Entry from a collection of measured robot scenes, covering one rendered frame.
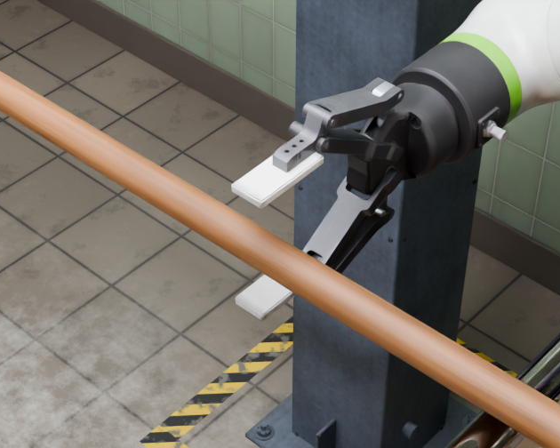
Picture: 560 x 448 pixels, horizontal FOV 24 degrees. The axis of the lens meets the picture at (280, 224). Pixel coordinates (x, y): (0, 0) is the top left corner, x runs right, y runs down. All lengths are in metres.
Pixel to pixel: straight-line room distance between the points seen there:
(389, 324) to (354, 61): 0.86
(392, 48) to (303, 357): 0.71
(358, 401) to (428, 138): 1.16
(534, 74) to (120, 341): 1.56
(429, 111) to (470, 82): 0.05
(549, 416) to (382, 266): 1.07
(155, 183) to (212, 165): 1.91
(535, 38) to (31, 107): 0.43
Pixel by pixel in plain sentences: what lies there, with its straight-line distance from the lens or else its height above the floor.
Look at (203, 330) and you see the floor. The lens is 2.56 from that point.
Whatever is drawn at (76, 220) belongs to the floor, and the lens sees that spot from 2.82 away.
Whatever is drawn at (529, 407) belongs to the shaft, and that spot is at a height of 1.21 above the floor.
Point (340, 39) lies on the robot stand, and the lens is 1.73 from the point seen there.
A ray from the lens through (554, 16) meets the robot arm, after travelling 1.12.
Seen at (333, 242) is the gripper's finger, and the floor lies 1.15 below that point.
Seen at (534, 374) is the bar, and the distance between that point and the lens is 0.93.
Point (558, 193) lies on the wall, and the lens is 2.55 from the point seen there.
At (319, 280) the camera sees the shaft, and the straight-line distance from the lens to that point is 0.94.
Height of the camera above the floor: 1.87
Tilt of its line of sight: 42 degrees down
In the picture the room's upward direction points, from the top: straight up
